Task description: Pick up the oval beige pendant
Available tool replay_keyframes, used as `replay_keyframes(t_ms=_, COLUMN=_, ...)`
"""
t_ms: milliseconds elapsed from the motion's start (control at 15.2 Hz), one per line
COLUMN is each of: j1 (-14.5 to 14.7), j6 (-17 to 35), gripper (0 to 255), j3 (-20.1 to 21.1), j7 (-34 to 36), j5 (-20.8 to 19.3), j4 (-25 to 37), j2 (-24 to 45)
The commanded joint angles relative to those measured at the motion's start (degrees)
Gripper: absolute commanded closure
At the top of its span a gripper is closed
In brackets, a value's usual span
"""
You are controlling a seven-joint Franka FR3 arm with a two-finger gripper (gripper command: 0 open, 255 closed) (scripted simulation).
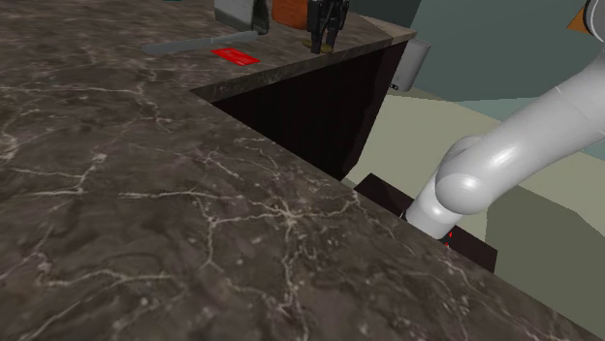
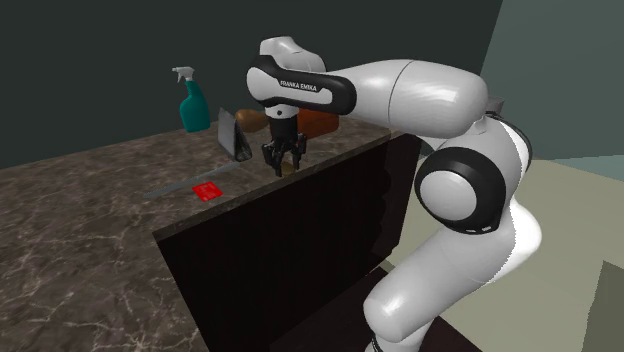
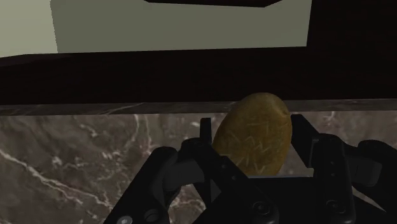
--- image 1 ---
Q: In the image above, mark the grey knife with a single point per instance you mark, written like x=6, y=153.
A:
x=198, y=44

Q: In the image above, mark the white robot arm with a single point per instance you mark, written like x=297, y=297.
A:
x=520, y=151

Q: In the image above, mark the grey box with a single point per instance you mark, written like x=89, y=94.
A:
x=236, y=12

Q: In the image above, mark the small brass-coloured object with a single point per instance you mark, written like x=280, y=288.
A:
x=306, y=44

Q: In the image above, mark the dark robot stand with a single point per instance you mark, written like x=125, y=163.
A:
x=378, y=191

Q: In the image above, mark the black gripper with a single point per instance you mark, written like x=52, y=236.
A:
x=328, y=8

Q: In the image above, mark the white cylindrical holder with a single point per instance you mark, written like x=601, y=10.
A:
x=410, y=64

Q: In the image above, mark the red flat card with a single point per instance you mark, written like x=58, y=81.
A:
x=235, y=56

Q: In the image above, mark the orange-brown box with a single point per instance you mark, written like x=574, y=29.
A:
x=289, y=12

